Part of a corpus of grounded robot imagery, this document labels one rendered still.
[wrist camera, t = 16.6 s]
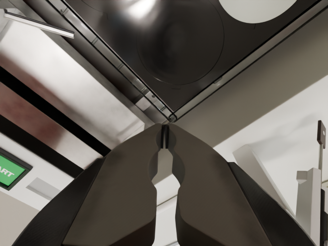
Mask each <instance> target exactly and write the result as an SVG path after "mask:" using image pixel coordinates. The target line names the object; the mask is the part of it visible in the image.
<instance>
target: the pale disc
mask: <svg viewBox="0 0 328 246"><path fill-rule="evenodd" d="M296 1H297V0H219V2H220V4H221V5H222V7H223V8H224V9H225V10H226V12H227V13H228V14H230V15H231V16H232V17H233V18H235V19H237V20H239V21H242V22H246V23H260V22H265V21H268V20H271V19H273V18H275V17H277V16H279V15H280V14H282V13H283V12H285V11H286V10H288V9H289V8H290V7H291V6H292V5H293V4H294V3H295V2H296Z"/></svg>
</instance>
